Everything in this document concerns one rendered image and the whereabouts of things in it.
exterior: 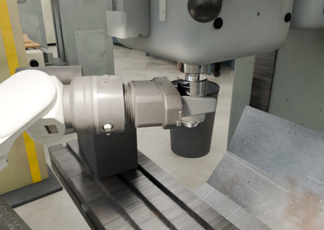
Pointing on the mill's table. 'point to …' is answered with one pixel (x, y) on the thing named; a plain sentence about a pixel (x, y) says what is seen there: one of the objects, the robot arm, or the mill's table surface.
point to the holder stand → (111, 151)
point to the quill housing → (216, 25)
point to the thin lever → (217, 69)
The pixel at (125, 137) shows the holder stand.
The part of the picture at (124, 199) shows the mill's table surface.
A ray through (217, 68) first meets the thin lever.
